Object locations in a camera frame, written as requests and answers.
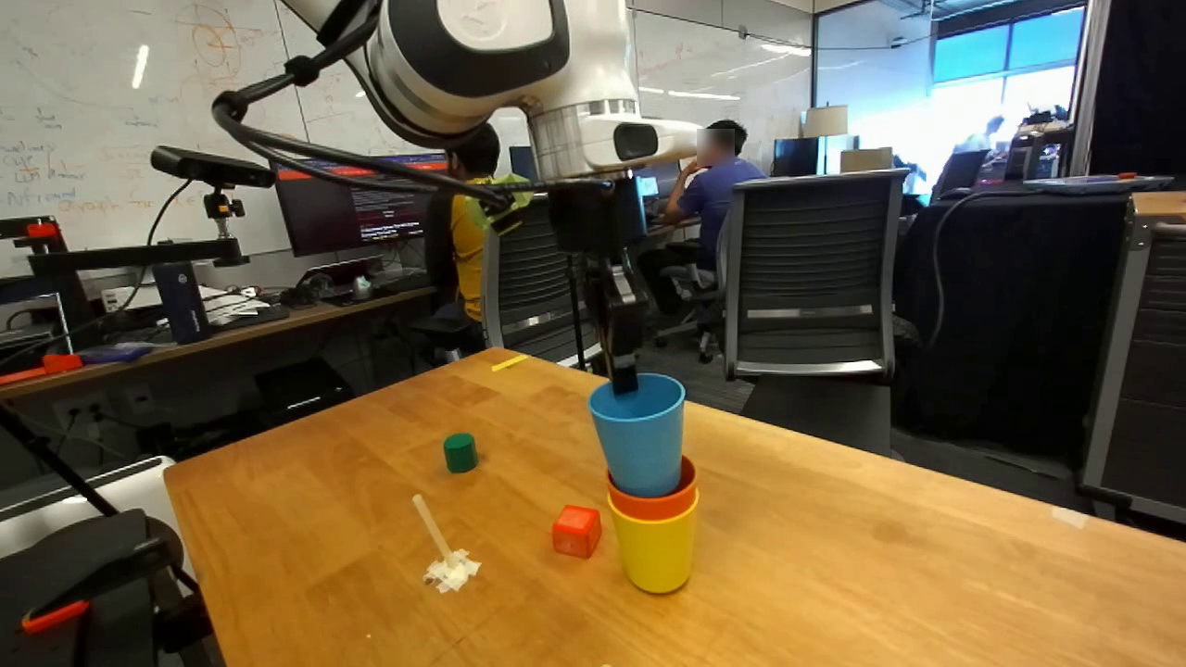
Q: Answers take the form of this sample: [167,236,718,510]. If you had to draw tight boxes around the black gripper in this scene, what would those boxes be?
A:
[545,174,653,400]

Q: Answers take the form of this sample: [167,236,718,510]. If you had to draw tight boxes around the blue plastic cup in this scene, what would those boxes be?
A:
[586,369,690,501]

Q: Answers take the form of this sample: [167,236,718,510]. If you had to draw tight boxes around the orange plastic cup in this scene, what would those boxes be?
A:
[606,457,706,521]

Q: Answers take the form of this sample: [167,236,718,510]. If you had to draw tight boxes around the yellow plastic cup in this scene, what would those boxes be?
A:
[607,484,706,599]

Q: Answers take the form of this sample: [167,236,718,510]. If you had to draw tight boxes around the grey mesh office chair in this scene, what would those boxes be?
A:
[718,165,915,451]
[480,196,607,369]

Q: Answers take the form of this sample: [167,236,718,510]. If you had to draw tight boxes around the person in blue shirt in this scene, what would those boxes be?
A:
[659,120,772,348]

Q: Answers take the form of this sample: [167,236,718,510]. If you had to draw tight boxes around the person in yellow shirt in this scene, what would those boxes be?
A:
[422,121,511,363]

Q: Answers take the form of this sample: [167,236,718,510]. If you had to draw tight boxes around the red wooden block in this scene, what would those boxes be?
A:
[548,501,607,563]

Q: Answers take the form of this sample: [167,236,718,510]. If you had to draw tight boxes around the green wooden cylinder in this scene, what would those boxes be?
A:
[441,430,482,478]

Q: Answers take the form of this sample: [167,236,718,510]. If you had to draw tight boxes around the long clear plastic stick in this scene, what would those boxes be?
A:
[407,493,456,563]

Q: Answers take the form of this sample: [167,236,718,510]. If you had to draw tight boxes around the white table lamp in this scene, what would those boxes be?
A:
[805,100,858,179]

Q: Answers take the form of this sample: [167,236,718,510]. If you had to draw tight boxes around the wide computer monitor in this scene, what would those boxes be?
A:
[271,157,456,260]

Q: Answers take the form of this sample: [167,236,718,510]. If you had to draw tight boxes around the long wooden desk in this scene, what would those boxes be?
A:
[0,285,436,405]

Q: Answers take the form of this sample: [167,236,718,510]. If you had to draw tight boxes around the dark background chair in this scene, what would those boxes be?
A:
[929,144,992,207]

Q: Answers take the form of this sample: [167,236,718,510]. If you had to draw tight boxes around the grey drawer cabinet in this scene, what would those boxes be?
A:
[1078,189,1186,528]

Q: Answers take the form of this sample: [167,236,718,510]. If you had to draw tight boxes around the black orange clamp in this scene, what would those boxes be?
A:
[0,506,223,667]

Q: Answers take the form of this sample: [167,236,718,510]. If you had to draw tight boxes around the black stereo camera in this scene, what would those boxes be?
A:
[149,141,278,194]

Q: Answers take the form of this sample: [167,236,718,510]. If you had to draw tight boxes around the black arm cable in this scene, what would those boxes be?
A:
[208,47,533,214]

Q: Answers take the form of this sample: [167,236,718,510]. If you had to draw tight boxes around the black metal frame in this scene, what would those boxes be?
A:
[0,214,254,348]

